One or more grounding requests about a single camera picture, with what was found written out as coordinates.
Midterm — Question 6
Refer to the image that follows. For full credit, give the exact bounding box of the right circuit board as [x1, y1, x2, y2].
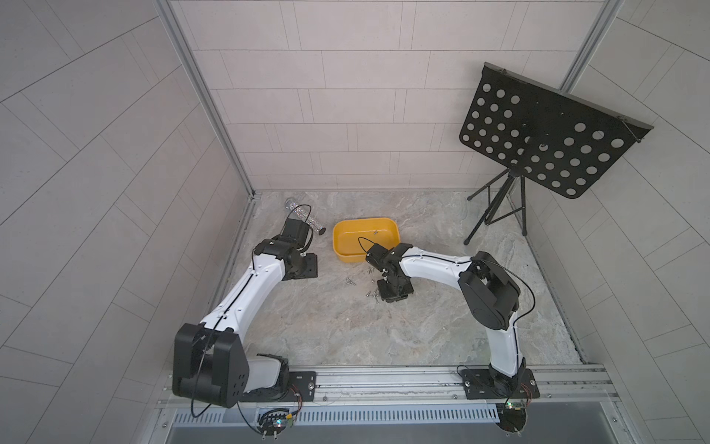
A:
[496, 403, 528, 435]

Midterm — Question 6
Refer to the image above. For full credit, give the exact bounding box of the aluminium mounting rail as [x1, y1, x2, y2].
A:
[157, 364, 617, 412]

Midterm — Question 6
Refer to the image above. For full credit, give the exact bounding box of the black music stand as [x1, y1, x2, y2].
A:
[459, 63, 653, 225]

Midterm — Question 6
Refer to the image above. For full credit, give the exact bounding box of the glittery silver tube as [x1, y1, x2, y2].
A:
[285, 197, 327, 235]

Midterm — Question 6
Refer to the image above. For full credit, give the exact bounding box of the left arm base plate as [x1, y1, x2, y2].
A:
[239, 371, 317, 403]

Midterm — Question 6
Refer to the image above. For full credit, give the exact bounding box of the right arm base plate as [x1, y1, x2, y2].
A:
[457, 366, 540, 401]

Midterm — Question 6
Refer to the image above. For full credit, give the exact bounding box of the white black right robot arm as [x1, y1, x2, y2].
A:
[365, 243, 523, 379]

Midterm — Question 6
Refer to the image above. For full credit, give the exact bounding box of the yellow plastic storage box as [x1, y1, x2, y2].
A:
[333, 218, 400, 264]

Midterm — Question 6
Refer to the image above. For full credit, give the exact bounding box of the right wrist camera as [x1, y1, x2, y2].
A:
[365, 243, 388, 270]

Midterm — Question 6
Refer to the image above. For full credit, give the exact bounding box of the left circuit board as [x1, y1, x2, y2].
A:
[256, 408, 296, 440]

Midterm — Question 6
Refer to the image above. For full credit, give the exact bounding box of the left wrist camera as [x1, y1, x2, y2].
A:
[281, 218, 314, 251]

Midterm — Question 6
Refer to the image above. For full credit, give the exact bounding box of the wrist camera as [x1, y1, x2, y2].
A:
[281, 218, 314, 251]
[365, 243, 388, 270]

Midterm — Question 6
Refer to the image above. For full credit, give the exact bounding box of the circuit board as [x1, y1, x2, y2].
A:
[256, 408, 296, 440]
[496, 403, 528, 435]

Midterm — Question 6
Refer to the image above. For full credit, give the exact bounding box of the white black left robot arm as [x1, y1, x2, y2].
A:
[172, 240, 318, 408]

